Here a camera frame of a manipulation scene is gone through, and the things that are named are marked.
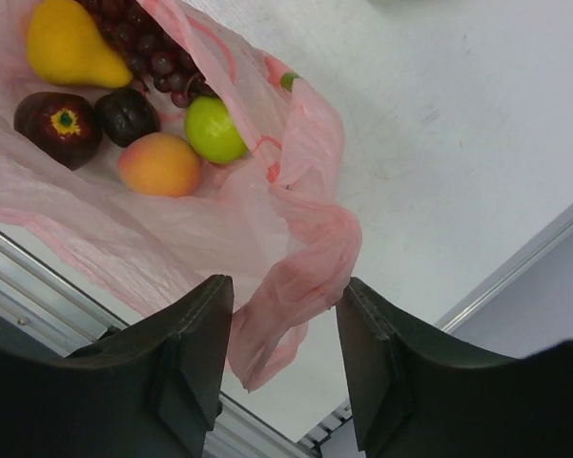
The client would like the pink plastic bag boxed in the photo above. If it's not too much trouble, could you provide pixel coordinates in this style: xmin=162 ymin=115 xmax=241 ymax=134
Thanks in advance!
xmin=0 ymin=1 xmax=361 ymax=390

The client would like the red grape bunch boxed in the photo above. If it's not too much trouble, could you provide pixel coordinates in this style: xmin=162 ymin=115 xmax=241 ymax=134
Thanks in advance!
xmin=81 ymin=0 xmax=216 ymax=108

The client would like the green apple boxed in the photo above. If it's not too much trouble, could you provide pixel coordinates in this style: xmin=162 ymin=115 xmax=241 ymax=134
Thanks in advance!
xmin=184 ymin=96 xmax=248 ymax=165

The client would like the orange peach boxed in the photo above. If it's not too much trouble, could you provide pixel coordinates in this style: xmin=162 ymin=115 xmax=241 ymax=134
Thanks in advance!
xmin=117 ymin=133 xmax=202 ymax=198

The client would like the yellow pear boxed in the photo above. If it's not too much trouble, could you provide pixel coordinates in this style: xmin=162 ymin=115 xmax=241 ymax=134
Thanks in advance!
xmin=26 ymin=1 xmax=133 ymax=89

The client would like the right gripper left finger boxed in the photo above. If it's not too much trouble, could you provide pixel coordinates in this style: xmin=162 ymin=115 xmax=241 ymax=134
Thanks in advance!
xmin=0 ymin=275 xmax=234 ymax=457

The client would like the dark red apple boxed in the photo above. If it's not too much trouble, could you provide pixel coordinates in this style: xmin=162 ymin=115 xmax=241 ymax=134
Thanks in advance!
xmin=13 ymin=92 xmax=103 ymax=171

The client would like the dark purple plum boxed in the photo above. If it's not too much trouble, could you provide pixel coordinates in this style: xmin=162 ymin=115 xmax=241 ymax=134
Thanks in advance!
xmin=94 ymin=87 xmax=161 ymax=148

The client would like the aluminium rail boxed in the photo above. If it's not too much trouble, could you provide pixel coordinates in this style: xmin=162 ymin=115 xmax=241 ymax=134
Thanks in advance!
xmin=0 ymin=223 xmax=353 ymax=457

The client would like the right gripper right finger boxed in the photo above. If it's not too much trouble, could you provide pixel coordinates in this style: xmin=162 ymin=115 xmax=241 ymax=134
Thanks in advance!
xmin=337 ymin=278 xmax=573 ymax=457

